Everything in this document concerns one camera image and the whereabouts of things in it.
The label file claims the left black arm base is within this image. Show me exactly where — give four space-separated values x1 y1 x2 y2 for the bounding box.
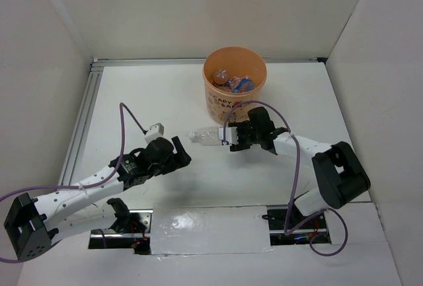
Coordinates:
88 209 153 256

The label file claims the purple cable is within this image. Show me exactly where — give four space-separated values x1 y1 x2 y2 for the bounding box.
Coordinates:
221 100 349 257
0 102 148 264

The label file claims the orange plastic capybara bin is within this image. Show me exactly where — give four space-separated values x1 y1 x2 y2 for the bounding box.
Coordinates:
203 46 267 124

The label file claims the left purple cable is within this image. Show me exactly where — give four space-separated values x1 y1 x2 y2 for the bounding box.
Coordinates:
0 102 148 264

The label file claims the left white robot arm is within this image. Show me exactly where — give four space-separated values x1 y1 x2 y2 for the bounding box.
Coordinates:
4 137 192 263

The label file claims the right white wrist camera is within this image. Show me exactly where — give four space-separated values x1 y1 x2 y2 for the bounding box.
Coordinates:
218 127 239 145

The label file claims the small bottle black cap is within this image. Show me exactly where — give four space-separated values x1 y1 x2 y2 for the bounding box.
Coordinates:
212 69 231 86

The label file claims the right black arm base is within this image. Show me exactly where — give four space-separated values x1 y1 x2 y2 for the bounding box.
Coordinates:
260 203 331 246

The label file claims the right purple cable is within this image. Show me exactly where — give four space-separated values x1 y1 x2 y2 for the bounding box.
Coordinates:
221 100 349 257

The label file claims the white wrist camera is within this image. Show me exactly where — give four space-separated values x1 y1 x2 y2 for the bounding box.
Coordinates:
144 123 164 143
218 127 239 145

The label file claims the aluminium frame rail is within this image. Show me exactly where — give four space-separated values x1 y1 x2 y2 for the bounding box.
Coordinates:
60 59 343 209

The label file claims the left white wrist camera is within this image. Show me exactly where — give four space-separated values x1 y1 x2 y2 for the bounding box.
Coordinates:
144 123 164 143

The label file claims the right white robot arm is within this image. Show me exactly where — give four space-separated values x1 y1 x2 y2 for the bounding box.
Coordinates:
219 107 371 228

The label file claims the clear crushed bottle white cap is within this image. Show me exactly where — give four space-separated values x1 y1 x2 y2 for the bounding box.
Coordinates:
189 127 222 146

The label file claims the clear bottle blue cap label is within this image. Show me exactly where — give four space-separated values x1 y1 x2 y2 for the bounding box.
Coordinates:
227 77 256 93

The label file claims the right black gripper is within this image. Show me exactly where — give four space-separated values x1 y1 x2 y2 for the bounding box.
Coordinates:
229 122 262 153

